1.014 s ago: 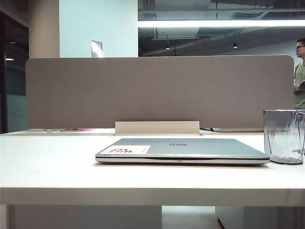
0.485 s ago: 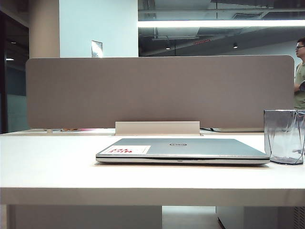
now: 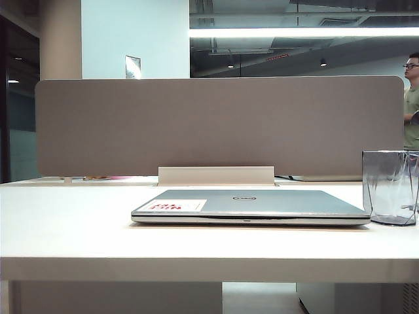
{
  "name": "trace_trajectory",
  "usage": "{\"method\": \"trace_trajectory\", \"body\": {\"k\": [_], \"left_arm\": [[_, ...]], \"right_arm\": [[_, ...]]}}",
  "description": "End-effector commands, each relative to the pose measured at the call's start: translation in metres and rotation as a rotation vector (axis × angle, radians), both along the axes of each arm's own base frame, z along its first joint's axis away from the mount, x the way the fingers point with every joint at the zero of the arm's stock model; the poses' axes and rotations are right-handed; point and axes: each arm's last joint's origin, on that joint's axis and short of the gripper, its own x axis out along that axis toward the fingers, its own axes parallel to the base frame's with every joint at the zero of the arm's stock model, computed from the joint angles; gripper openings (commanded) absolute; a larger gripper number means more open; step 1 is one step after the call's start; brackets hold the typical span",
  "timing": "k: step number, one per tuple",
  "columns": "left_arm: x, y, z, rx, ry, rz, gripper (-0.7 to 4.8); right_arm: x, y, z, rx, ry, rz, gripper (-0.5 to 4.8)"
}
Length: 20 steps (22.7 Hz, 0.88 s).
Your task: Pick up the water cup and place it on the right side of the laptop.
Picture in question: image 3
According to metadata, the transparent grey faceted water cup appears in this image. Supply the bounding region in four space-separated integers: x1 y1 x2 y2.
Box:
361 150 419 227

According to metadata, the silver closed laptop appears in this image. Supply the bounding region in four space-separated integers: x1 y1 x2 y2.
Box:
130 189 372 227

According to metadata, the taupe fabric desk divider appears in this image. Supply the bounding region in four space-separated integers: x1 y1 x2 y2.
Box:
34 75 405 178

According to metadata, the white sticker with red letters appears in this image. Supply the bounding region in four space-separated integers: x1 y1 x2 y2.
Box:
145 199 208 212

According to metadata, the beige desk front panel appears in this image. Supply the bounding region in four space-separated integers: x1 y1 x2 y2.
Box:
9 281 223 314

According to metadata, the ceiling air vent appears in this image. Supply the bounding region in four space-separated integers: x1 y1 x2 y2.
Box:
319 18 361 27

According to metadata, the grey under-desk cabinet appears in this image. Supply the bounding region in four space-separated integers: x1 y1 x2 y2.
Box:
297 282 419 314

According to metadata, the man in green shirt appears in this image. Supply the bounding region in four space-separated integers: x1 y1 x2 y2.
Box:
403 52 419 150

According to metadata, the framed wall poster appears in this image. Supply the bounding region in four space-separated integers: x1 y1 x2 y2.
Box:
124 54 142 80

